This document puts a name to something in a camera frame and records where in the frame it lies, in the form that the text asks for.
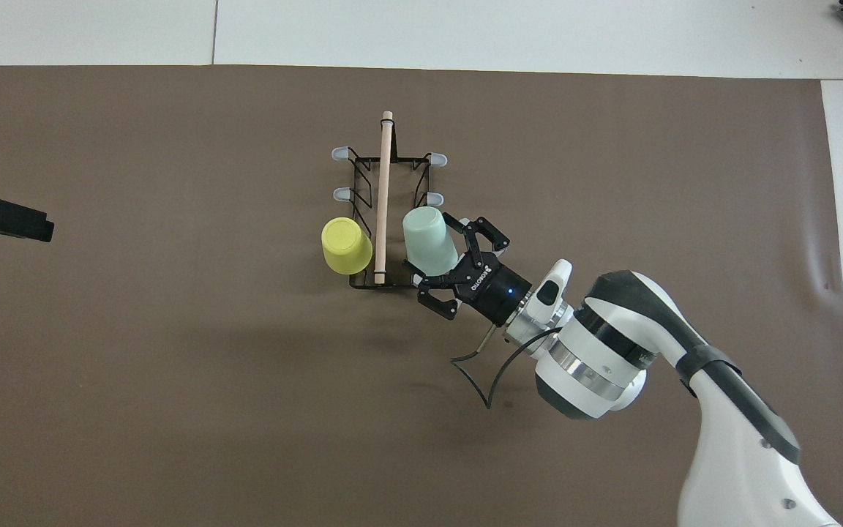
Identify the brown table mat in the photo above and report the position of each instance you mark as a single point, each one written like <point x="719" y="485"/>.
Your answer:
<point x="173" y="402"/>

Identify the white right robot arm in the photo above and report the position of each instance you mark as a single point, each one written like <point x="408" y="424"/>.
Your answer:
<point x="729" y="454"/>

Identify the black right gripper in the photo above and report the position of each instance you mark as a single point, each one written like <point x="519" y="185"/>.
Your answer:
<point x="491" y="289"/>

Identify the yellow plastic cup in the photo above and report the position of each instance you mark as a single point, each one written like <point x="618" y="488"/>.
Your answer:
<point x="345" y="245"/>

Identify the pale green plastic cup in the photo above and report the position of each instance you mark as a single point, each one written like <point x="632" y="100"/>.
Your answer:
<point x="429" y="238"/>

